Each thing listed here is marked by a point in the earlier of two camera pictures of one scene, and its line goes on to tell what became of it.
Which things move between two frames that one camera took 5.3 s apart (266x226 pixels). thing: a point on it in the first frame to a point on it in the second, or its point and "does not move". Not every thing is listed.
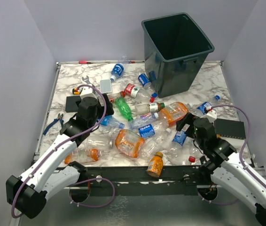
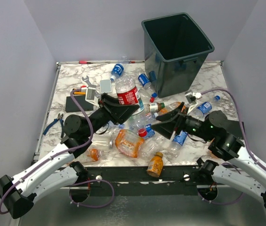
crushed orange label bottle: x=128 y=142 does not move
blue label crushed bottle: x=109 y=122 does not move
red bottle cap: x=191 y=159 to x=142 y=132
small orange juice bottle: x=156 y=165 does not move
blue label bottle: x=117 y=71 does not move
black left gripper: x=110 y=111 to x=119 y=113
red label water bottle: x=142 y=94 to x=128 y=93
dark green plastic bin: x=176 y=49 does not move
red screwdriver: x=84 y=62 does not move
